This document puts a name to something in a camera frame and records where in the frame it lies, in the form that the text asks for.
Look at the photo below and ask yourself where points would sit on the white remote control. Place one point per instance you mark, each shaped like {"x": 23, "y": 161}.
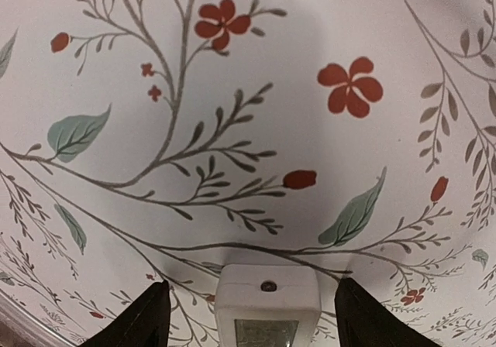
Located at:
{"x": 262, "y": 305}

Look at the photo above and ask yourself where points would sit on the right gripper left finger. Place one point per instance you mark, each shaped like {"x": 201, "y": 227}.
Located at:
{"x": 146, "y": 322}

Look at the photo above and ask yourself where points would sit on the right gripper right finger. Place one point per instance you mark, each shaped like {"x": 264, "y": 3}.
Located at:
{"x": 362, "y": 321}

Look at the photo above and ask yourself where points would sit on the floral patterned table mat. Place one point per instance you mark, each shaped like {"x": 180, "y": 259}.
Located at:
{"x": 150, "y": 140}

